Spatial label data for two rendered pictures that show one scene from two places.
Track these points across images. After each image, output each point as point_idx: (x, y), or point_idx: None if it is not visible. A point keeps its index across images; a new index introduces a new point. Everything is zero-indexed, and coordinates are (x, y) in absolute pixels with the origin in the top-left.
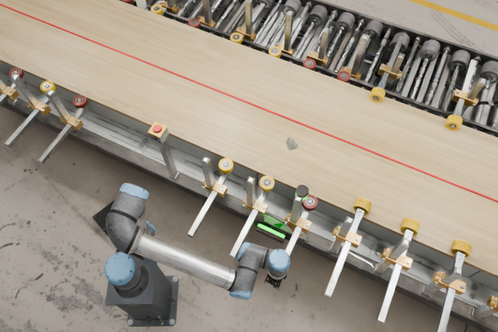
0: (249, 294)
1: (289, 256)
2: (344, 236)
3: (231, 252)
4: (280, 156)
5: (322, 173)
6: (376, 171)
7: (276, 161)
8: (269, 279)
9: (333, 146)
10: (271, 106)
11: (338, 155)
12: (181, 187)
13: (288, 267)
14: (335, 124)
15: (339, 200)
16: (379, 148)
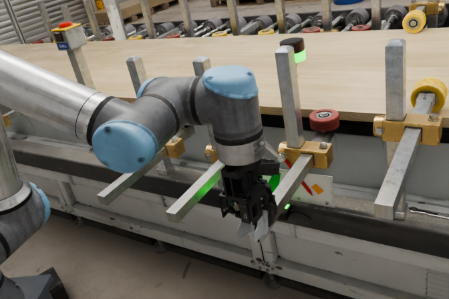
0: (140, 133)
1: (279, 163)
2: (401, 116)
3: (170, 208)
4: (269, 88)
5: (343, 90)
6: (443, 75)
7: (262, 93)
8: (223, 178)
9: (356, 69)
10: (258, 59)
11: (367, 73)
12: (121, 173)
13: (253, 94)
14: (356, 55)
15: (381, 107)
16: (439, 58)
